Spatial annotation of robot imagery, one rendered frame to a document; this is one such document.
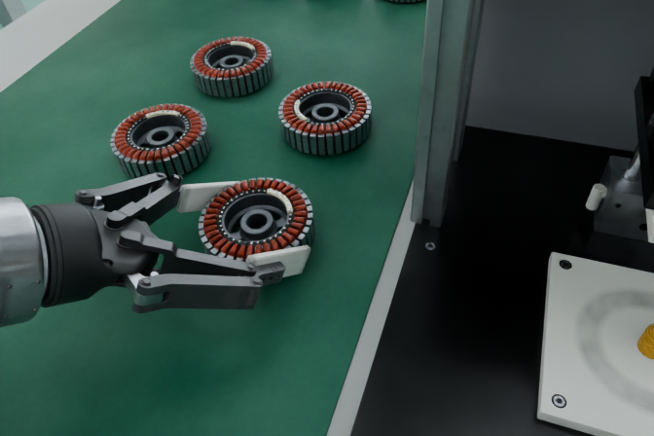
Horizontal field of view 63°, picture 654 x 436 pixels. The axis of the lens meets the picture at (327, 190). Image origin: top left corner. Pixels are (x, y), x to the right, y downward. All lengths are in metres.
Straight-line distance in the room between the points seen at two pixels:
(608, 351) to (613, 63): 0.28
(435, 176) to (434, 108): 0.07
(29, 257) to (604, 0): 0.51
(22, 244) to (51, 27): 0.71
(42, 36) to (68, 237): 0.67
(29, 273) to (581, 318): 0.41
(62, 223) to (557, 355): 0.37
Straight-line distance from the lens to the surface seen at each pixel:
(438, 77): 0.43
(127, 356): 0.51
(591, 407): 0.45
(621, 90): 0.62
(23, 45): 1.03
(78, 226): 0.42
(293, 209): 0.53
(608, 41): 0.59
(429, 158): 0.48
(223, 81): 0.74
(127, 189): 0.52
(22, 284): 0.40
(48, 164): 0.73
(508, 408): 0.44
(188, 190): 0.54
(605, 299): 0.50
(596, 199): 0.54
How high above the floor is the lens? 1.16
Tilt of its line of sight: 45 degrees down
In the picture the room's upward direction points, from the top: 5 degrees counter-clockwise
